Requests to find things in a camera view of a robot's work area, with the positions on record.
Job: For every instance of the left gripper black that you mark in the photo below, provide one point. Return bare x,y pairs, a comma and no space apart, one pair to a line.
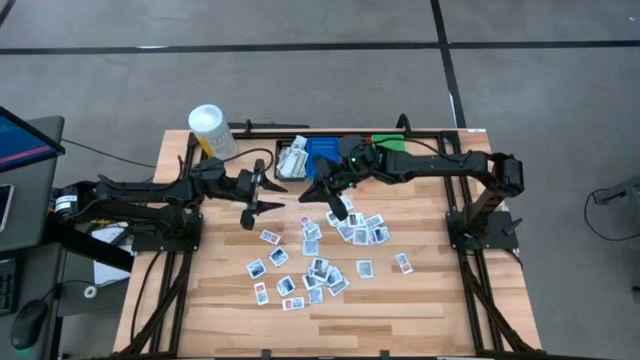
252,215

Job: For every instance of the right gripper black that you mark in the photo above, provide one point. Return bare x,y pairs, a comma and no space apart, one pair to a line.
339,207

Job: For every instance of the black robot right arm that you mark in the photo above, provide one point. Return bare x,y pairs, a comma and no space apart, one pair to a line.
435,165

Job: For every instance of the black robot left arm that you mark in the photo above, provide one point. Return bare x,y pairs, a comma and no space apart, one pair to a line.
140,192

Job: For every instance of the black plastic basket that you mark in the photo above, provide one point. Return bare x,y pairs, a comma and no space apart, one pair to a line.
279,172

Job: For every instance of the white printed sachet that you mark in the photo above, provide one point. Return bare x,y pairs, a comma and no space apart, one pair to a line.
339,286
286,286
332,219
310,281
360,236
365,269
334,275

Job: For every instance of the dark antiseptic towelette packet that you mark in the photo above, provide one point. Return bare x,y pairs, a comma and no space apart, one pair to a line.
320,264
356,219
380,234
347,203

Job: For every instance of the translucent white packet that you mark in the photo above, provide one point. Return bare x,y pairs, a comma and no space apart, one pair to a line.
313,232

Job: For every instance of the blue plastic basket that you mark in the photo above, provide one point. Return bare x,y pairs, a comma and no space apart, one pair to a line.
322,147

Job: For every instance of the blue alcohol pad packet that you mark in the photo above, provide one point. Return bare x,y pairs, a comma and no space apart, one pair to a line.
256,268
310,247
278,256
345,232

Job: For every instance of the white wipes canister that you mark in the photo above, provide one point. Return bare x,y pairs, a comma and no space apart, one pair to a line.
215,132

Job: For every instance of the green plastic basket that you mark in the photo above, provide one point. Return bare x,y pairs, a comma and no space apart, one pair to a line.
387,142

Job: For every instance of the crumpled white sachet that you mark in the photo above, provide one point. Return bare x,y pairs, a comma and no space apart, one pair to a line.
315,295

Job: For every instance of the white paper sheet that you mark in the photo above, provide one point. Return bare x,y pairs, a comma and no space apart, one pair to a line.
107,270

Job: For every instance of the black stand bar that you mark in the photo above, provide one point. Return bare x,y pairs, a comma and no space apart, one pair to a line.
90,247

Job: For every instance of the white tape roll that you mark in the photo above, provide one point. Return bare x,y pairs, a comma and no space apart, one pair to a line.
86,292

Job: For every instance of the grey side desk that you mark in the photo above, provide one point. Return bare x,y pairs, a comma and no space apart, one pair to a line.
35,200

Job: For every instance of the black monitor blue screen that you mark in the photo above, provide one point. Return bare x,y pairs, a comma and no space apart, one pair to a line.
25,142

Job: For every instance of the white smartphone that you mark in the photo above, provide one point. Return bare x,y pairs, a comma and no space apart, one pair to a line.
5,207

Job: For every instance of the black computer mouse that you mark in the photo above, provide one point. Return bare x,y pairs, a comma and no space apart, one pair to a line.
29,322

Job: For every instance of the black keyboard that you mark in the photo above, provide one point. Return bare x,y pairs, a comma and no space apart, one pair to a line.
6,295

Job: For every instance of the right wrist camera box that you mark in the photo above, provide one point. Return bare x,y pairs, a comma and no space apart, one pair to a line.
337,181

